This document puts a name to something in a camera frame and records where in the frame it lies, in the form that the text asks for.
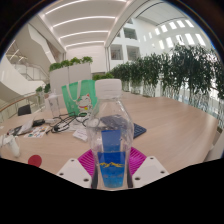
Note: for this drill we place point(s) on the black chair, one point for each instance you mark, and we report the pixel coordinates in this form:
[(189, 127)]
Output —
[(24, 110)]

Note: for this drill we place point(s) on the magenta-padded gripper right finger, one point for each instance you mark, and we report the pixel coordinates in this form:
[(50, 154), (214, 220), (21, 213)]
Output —
[(148, 168)]

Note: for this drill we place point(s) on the colourful sticker sheet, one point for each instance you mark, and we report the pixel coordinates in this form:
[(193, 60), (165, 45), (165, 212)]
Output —
[(36, 132)]

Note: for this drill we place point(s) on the small white box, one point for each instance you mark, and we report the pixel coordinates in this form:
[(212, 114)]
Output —
[(80, 134)]

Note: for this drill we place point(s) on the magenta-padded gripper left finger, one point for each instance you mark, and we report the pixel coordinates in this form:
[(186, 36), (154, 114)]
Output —
[(75, 171)]

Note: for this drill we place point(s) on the white staircase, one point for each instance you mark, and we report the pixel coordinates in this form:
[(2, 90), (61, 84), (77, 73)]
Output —
[(30, 50)]

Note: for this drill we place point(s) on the ceiling light strips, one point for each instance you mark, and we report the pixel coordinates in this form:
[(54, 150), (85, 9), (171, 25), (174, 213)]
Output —
[(83, 25)]

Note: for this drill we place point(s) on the clear blue-labelled water bottle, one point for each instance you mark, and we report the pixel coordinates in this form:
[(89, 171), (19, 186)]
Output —
[(111, 140)]

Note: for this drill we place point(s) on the open paper booklet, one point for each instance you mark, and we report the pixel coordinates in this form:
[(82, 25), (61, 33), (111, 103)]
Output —
[(26, 126)]

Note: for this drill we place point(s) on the row of green plants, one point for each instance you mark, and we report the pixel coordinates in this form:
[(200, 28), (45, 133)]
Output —
[(173, 73)]

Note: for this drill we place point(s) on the clear pump bottle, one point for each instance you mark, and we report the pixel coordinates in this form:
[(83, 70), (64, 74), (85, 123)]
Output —
[(54, 105)]

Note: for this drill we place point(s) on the white cabinet topped with plants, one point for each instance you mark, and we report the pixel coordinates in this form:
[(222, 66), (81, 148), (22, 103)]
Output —
[(70, 75)]

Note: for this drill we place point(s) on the small black block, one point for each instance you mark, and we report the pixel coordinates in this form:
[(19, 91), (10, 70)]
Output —
[(38, 122)]

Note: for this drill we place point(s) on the green tote bag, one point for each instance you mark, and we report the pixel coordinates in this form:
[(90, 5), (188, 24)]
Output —
[(75, 96)]

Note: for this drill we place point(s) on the wooden handrail glass railing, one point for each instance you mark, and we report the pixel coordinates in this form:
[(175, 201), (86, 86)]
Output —
[(16, 103)]

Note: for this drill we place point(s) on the flat round red coaster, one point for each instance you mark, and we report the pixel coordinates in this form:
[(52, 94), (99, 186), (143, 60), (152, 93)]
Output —
[(35, 160)]

